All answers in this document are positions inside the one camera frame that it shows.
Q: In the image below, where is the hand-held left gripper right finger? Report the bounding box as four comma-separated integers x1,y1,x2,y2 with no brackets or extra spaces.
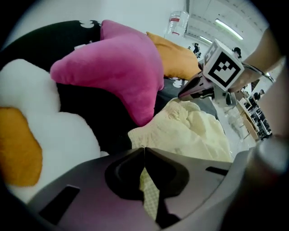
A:
144,148,237,228

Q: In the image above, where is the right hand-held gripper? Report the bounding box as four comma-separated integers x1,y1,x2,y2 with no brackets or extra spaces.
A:
177,38,245,106

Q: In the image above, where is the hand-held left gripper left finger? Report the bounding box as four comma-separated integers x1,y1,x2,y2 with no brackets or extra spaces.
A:
27,148,158,231

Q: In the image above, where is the cream cloth garment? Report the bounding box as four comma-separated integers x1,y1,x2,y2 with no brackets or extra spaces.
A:
127,99,233,221

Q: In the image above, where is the person's right forearm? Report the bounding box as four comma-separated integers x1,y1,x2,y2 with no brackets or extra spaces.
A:
242,28,286,76

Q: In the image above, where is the person's right hand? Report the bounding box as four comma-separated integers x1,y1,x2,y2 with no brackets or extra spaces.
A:
228,67,260,93

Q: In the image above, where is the orange square cushion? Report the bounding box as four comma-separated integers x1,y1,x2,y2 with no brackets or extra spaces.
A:
146,31,201,80

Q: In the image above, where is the wooden table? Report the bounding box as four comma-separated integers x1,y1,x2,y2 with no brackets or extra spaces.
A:
236,97,259,140

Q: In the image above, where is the white flower pillow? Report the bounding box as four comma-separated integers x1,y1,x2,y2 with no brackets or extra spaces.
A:
0,58,109,203

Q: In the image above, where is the clear water bottle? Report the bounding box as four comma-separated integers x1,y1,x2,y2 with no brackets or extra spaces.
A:
168,10,190,36

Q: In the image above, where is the black white patterned sofa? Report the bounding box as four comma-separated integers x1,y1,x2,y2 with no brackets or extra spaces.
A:
0,20,219,156

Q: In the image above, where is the pink star pillow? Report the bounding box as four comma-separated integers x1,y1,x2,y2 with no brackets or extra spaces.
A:
49,19,164,127

